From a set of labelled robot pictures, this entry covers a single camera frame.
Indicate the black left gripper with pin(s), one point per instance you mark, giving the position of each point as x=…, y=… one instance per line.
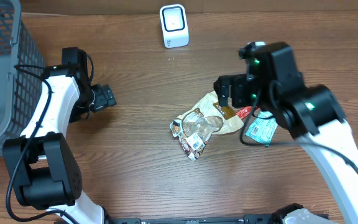
x=106, y=98

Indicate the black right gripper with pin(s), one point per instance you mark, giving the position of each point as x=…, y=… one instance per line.
x=225, y=88

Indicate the red stick snack packet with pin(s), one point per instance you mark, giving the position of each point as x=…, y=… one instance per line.
x=244, y=112

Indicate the teal snack packet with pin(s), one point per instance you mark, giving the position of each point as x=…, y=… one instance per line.
x=262, y=128

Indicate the beige brown snack bag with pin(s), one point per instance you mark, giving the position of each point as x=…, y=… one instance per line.
x=195, y=127

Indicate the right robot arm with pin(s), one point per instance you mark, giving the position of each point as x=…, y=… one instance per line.
x=312, y=115

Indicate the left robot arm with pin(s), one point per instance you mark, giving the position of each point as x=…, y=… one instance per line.
x=45, y=178

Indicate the grey plastic mesh basket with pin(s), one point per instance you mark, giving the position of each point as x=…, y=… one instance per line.
x=19, y=92

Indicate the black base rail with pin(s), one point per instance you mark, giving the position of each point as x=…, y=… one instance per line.
x=246, y=219

